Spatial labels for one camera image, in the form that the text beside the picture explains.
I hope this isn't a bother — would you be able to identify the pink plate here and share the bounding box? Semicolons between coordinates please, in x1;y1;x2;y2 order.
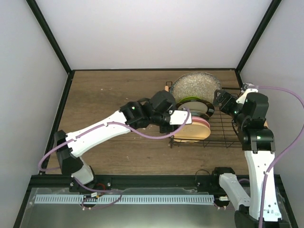
192;116;210;128

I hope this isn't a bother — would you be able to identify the orange plate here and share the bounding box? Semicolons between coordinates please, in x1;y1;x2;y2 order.
173;122;211;143

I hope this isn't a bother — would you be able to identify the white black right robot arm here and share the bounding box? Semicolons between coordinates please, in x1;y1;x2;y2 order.
211;89;290;228

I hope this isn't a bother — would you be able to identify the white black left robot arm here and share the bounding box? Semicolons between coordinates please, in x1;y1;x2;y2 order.
54;90;176;192

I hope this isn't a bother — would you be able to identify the glossy black plate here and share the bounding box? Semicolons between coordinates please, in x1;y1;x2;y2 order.
176;100;215;120

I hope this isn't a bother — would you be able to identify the green plate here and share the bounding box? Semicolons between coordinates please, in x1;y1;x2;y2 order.
179;96;201;103

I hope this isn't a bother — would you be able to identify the speckled grey large plate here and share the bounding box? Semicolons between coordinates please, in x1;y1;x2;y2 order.
169;72;222;103

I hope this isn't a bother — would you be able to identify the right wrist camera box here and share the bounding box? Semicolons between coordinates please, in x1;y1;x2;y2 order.
239;83;258;97

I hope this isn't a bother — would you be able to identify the black wire dish rack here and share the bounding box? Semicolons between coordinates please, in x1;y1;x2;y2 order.
165;81;255;148

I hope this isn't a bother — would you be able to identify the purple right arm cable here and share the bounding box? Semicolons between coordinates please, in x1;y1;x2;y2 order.
258;85;304;228

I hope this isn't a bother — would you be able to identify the black cage frame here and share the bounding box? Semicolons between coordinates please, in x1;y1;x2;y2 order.
13;0;298;228

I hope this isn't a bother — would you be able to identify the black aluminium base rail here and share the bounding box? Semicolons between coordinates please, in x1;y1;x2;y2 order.
28;174;283;193

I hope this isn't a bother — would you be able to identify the white slotted cable duct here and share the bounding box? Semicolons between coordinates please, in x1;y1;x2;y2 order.
34;194;214;205

